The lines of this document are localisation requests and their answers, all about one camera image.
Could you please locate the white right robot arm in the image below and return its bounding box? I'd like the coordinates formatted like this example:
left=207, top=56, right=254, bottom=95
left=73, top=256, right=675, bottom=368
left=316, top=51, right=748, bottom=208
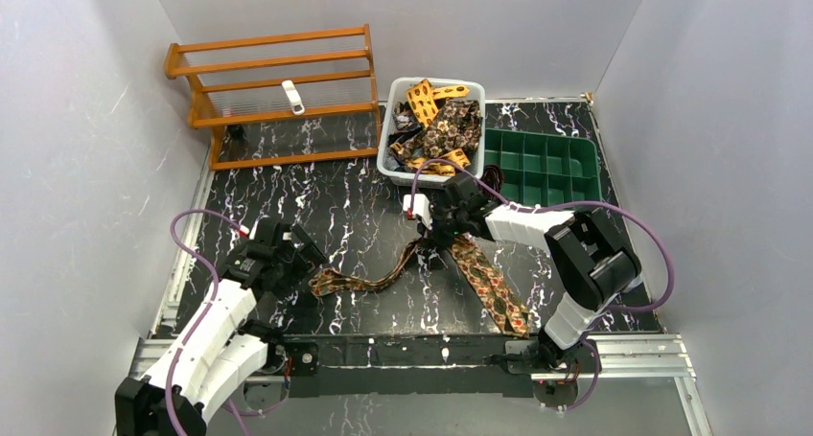
left=404, top=174, right=641, bottom=371

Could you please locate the yellow beetle print tie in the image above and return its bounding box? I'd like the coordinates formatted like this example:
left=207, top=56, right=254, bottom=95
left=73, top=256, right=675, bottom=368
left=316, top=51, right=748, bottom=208
left=384, top=79, right=476, bottom=176

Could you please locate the white clip on rack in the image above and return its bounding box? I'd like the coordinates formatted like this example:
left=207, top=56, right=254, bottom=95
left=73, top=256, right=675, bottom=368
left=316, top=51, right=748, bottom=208
left=281, top=80, right=305, bottom=116

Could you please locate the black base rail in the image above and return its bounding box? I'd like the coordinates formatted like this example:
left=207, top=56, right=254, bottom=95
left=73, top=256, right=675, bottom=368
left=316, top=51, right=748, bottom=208
left=244, top=333, right=601, bottom=409

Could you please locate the dark red rolled tie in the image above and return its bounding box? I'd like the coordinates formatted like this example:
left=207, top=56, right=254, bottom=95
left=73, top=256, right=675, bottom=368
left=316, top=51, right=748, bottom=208
left=480, top=164, right=505, bottom=195

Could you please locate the cream flamingo paisley tie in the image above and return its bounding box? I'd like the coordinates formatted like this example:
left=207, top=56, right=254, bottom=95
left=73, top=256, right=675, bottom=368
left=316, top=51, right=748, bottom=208
left=308, top=235, right=531, bottom=339

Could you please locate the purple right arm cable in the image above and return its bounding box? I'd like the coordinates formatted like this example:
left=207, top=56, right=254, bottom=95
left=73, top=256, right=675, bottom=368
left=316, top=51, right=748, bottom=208
left=406, top=158, right=676, bottom=415

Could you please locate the aluminium frame rail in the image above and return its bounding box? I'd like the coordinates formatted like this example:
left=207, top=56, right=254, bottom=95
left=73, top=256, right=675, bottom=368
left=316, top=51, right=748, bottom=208
left=112, top=334, right=714, bottom=436

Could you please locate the dark blue floral tie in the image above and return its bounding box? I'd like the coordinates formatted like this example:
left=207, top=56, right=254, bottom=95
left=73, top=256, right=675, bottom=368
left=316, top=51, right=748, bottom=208
left=385, top=102, right=424, bottom=172

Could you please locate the black tropical floral tie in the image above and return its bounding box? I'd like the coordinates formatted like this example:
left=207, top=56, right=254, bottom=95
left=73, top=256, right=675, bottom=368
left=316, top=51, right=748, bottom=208
left=402, top=100, right=482, bottom=159

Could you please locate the white plastic laundry basket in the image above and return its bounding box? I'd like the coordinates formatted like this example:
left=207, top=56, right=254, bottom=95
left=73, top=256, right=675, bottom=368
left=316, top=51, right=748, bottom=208
left=377, top=77, right=485, bottom=188

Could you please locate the green compartment tray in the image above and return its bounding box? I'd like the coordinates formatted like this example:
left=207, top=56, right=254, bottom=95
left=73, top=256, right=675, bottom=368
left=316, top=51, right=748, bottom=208
left=484, top=128, right=604, bottom=207

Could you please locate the orange wooden rack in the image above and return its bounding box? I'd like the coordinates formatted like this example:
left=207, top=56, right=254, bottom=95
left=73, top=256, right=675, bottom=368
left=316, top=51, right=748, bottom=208
left=163, top=24, right=383, bottom=172

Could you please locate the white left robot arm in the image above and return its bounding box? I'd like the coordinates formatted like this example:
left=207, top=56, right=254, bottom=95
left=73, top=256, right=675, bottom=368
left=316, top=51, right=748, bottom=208
left=114, top=218, right=326, bottom=435

